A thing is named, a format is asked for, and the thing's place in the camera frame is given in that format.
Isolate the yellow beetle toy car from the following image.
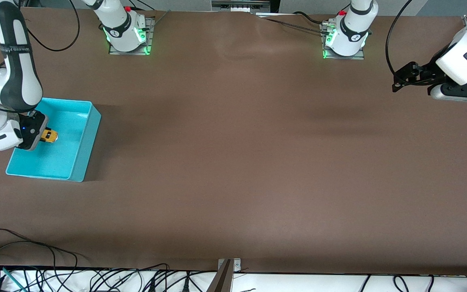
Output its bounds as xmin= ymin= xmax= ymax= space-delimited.
xmin=41 ymin=128 xmax=59 ymax=144

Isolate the teal plastic bin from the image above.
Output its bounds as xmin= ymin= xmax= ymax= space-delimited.
xmin=6 ymin=97 xmax=103 ymax=183

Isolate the grey power strip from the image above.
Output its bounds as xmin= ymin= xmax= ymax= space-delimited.
xmin=211 ymin=0 xmax=270 ymax=13

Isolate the dark metal bar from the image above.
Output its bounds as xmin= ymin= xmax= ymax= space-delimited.
xmin=206 ymin=260 xmax=233 ymax=292

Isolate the silver clamp plate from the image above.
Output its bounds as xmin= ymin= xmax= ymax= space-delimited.
xmin=218 ymin=258 xmax=242 ymax=272

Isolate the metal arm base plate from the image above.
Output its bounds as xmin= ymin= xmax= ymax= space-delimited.
xmin=109 ymin=17 xmax=155 ymax=56
xmin=320 ymin=22 xmax=366 ymax=60

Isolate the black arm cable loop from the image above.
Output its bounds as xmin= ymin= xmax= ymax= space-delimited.
xmin=23 ymin=0 xmax=81 ymax=52

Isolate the long black cable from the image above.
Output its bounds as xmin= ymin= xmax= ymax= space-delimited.
xmin=0 ymin=228 xmax=81 ymax=292

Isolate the black table cable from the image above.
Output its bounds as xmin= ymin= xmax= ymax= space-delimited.
xmin=258 ymin=15 xmax=332 ymax=35
xmin=293 ymin=11 xmax=328 ymax=26

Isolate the teal thin cable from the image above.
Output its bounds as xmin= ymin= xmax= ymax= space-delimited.
xmin=0 ymin=264 xmax=27 ymax=292

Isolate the grey thin cable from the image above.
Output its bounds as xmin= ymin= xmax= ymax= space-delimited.
xmin=146 ymin=10 xmax=171 ymax=34

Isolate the black cable tangle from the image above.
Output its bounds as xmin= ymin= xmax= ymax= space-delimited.
xmin=75 ymin=263 xmax=218 ymax=292

